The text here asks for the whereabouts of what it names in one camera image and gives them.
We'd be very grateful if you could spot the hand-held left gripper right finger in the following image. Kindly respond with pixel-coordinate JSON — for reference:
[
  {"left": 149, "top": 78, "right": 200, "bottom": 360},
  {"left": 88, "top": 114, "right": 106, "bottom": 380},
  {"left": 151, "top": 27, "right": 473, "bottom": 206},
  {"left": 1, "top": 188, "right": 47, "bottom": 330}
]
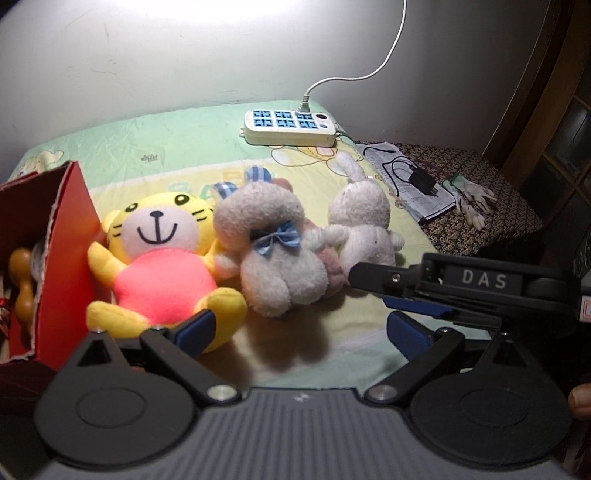
[{"left": 367, "top": 312, "right": 532, "bottom": 408}]

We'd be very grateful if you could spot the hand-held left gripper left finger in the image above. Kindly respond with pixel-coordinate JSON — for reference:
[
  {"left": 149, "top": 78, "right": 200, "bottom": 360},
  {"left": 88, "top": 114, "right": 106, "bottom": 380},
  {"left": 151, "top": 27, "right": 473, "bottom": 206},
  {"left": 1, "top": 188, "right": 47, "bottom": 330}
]
[{"left": 69, "top": 310, "right": 242, "bottom": 408}]

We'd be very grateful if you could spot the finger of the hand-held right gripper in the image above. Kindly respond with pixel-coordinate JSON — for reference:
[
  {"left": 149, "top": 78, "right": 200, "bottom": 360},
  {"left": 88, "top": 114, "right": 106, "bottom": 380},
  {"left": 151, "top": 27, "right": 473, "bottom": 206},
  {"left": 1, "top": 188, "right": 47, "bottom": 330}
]
[
  {"left": 382, "top": 296, "right": 455, "bottom": 319},
  {"left": 349, "top": 262, "right": 421, "bottom": 296}
]

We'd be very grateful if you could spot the white rabbit plush toy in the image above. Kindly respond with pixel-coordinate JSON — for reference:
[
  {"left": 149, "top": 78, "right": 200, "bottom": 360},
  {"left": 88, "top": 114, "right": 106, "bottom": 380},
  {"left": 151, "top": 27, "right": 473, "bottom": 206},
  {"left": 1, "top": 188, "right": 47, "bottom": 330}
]
[{"left": 307, "top": 151, "right": 406, "bottom": 268}]

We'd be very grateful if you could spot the yellow tiger plush toy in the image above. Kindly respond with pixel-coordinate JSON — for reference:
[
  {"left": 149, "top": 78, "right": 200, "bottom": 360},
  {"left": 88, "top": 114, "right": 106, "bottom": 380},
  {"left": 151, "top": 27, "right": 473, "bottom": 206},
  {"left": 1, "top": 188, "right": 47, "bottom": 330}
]
[{"left": 87, "top": 191, "right": 250, "bottom": 354}]

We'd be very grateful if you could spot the white plush with blue bow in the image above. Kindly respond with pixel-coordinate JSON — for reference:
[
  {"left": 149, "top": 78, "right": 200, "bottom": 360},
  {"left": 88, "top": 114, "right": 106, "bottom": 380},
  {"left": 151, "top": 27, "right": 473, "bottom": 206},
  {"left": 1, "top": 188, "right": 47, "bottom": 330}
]
[{"left": 211, "top": 166, "right": 329, "bottom": 319}]

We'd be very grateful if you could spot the red cardboard box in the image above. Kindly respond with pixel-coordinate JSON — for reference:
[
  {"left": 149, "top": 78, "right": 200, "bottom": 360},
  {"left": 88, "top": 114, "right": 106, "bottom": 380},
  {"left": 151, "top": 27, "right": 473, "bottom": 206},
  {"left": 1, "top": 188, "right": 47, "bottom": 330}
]
[{"left": 0, "top": 161, "right": 112, "bottom": 370}]

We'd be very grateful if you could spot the person's right hand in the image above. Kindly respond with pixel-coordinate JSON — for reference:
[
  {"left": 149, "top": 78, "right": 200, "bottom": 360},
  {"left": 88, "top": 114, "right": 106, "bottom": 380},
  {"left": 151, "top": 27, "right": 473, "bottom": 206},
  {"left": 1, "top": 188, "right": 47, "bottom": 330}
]
[{"left": 569, "top": 384, "right": 591, "bottom": 420}]

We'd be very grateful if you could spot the dark patterned cloth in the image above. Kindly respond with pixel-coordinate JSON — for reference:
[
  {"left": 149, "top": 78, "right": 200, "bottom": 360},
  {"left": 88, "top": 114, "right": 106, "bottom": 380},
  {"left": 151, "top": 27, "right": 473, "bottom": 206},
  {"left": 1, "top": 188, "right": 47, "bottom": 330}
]
[{"left": 355, "top": 142, "right": 543, "bottom": 257}]

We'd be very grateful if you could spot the stack of printed papers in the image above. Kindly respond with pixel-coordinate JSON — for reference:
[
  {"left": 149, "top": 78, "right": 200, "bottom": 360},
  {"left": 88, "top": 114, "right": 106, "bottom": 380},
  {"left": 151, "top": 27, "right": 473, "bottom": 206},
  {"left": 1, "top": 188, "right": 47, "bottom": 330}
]
[{"left": 362, "top": 142, "right": 455, "bottom": 224}]

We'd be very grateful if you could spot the white glove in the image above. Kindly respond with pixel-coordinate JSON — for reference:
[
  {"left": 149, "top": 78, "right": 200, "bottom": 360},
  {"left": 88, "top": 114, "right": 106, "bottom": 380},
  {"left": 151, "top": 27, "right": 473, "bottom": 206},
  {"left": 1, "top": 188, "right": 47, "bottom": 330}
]
[
  {"left": 457, "top": 198, "right": 486, "bottom": 228},
  {"left": 443, "top": 174, "right": 498, "bottom": 213}
]

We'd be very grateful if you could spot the black charger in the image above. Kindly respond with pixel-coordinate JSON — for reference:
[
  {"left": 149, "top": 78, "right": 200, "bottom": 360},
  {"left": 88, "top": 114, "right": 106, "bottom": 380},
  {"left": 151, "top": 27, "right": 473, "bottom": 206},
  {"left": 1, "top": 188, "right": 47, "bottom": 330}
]
[{"left": 409, "top": 168, "right": 439, "bottom": 197}]

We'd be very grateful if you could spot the white power strip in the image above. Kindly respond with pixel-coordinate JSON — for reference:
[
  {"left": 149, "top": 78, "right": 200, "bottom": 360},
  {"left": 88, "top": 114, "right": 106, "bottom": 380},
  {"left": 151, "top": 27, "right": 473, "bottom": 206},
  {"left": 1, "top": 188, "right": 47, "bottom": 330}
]
[{"left": 240, "top": 109, "right": 340, "bottom": 148}]

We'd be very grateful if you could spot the orange wooden toy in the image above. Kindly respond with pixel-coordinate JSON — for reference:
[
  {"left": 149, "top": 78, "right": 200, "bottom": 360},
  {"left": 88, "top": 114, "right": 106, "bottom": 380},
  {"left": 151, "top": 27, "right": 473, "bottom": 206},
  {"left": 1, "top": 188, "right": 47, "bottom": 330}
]
[{"left": 9, "top": 247, "right": 38, "bottom": 330}]

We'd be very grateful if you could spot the black charger cable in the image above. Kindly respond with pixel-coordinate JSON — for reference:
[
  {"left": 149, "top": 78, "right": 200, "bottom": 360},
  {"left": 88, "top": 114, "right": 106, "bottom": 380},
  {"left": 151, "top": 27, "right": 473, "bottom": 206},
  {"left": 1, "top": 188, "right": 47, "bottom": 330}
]
[{"left": 365, "top": 147, "right": 419, "bottom": 195}]

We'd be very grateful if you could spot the white power cable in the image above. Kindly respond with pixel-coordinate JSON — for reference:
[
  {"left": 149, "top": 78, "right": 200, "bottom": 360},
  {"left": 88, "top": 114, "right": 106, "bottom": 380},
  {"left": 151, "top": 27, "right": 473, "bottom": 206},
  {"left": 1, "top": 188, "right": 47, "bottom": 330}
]
[{"left": 300, "top": 0, "right": 408, "bottom": 114}]

